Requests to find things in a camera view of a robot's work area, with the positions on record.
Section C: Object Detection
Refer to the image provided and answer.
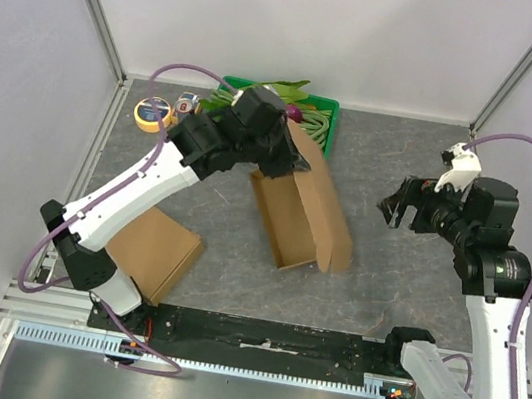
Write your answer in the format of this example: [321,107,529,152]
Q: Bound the yellow tape roll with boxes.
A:
[133,96,175,134]

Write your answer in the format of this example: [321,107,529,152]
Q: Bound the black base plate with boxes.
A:
[84,290,407,387]

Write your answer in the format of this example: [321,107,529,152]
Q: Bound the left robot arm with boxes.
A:
[40,86,311,333]

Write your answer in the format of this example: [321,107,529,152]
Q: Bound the spare cardboard box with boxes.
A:
[249,120,353,274]

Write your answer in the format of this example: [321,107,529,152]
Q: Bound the leafy green vegetable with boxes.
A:
[199,76,310,112]

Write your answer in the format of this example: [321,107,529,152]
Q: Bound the slotted cable duct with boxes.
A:
[15,321,415,399]

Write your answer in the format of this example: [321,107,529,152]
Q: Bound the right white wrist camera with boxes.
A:
[434,142,482,192]

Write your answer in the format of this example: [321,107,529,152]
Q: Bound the red and blue drink can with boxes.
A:
[171,100,199,126]

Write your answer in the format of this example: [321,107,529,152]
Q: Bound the purple onion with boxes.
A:
[286,104,303,123]

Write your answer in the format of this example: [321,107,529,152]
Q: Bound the green long beans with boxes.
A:
[204,87,335,150]

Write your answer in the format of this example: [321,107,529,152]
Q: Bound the green plastic tray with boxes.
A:
[203,73,343,160]

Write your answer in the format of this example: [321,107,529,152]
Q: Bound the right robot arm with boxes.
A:
[377,177,532,399]

